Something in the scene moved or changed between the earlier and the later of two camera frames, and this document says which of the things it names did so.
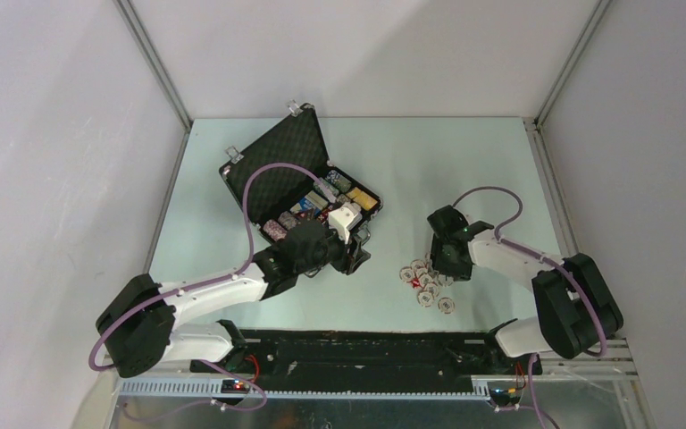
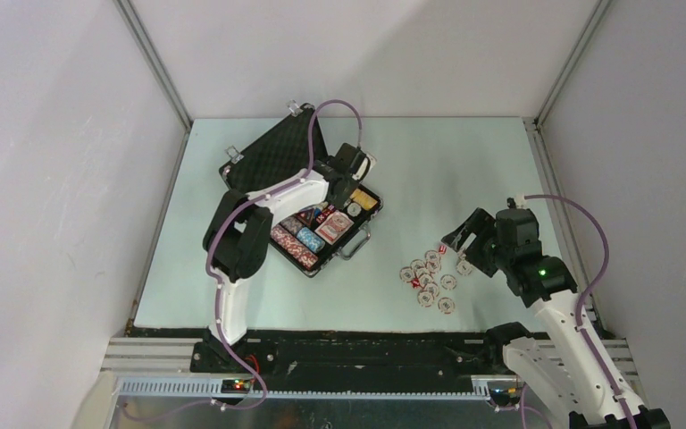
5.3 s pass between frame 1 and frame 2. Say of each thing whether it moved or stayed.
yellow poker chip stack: stayed
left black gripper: moved
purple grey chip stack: stayed
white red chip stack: stayed
